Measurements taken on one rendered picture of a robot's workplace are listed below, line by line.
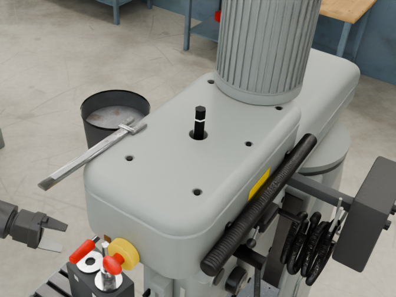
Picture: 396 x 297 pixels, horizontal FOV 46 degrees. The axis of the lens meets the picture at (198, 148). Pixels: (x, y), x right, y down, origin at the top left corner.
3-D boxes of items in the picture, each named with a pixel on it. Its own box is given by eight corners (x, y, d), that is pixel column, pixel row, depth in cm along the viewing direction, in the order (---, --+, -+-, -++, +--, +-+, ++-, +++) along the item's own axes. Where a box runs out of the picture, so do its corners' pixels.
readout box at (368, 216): (365, 277, 112) (394, 217, 99) (329, 259, 116) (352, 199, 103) (388, 226, 126) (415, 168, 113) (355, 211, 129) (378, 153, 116)
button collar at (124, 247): (133, 276, 83) (132, 254, 79) (107, 260, 85) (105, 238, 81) (140, 269, 84) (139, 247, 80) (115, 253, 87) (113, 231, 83)
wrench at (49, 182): (49, 194, 75) (49, 191, 75) (33, 184, 77) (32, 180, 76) (147, 126, 91) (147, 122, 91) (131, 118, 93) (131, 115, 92)
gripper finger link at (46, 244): (64, 243, 124) (41, 236, 124) (60, 253, 122) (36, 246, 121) (63, 246, 125) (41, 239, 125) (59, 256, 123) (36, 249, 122)
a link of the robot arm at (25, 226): (31, 260, 120) (-15, 246, 118) (45, 230, 127) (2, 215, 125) (34, 235, 111) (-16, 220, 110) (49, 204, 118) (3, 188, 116)
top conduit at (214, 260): (215, 281, 78) (217, 268, 76) (194, 269, 80) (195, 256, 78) (315, 148, 109) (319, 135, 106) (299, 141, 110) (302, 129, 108)
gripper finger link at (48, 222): (64, 234, 115) (39, 226, 114) (68, 224, 117) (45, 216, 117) (65, 231, 114) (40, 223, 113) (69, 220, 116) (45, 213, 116)
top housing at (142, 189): (186, 297, 80) (191, 236, 70) (75, 228, 91) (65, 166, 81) (296, 157, 112) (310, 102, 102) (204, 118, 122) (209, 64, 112)
